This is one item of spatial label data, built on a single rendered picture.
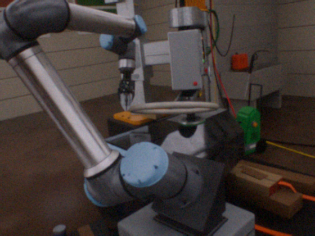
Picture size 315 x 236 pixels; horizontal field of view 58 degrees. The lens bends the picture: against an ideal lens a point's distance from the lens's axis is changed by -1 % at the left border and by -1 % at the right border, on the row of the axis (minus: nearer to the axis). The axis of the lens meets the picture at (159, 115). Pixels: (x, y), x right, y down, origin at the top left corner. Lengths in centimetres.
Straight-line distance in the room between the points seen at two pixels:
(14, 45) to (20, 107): 713
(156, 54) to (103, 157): 197
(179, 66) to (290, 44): 508
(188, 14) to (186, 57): 29
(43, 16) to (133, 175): 54
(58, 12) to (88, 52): 785
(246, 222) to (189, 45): 129
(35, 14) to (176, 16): 129
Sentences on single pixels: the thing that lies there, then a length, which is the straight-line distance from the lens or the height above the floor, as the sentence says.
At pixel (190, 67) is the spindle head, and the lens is 208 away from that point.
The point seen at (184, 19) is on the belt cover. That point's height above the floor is 166.
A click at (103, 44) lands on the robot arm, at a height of 155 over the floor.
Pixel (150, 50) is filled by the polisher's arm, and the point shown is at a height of 144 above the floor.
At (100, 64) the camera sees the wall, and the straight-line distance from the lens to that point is 897.
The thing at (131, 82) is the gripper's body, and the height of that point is 135.
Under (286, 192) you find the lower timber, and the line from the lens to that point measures 279.
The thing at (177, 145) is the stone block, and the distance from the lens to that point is 208.
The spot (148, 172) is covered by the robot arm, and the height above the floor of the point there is 116.
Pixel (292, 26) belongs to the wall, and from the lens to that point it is 695.
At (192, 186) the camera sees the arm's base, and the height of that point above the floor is 104.
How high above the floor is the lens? 155
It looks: 15 degrees down
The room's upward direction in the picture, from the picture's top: 6 degrees counter-clockwise
